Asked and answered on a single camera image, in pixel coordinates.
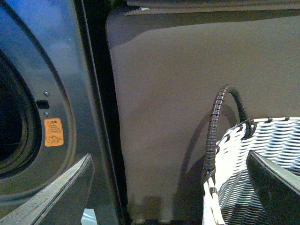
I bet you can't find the white woven laundry basket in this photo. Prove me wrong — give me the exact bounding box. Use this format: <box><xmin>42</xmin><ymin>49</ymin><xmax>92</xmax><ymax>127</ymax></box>
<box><xmin>202</xmin><ymin>117</ymin><xmax>300</xmax><ymax>225</ymax></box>

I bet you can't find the grey cabinet panel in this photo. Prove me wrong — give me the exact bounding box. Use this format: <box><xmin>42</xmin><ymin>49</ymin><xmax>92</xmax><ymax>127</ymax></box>
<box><xmin>106</xmin><ymin>0</ymin><xmax>300</xmax><ymax>225</ymax></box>

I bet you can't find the grey front-load washing machine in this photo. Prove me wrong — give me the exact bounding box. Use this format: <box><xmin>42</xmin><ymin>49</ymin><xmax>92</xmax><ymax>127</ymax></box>
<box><xmin>0</xmin><ymin>0</ymin><xmax>127</xmax><ymax>225</ymax></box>

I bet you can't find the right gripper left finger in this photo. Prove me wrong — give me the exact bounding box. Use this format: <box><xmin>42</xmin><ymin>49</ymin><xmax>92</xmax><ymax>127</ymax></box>
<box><xmin>0</xmin><ymin>153</ymin><xmax>94</xmax><ymax>225</ymax></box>

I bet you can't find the black basket handle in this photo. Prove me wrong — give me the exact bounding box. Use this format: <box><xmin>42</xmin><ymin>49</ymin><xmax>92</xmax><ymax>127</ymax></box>
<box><xmin>201</xmin><ymin>84</ymin><xmax>255</xmax><ymax>183</ymax></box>

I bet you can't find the orange warning sticker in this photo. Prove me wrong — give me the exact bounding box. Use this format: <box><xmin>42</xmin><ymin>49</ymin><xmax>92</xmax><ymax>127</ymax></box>
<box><xmin>44</xmin><ymin>118</ymin><xmax>64</xmax><ymax>147</ymax></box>

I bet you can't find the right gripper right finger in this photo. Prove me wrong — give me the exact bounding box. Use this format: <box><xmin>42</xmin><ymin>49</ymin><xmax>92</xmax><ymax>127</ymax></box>
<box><xmin>246</xmin><ymin>150</ymin><xmax>300</xmax><ymax>225</ymax></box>

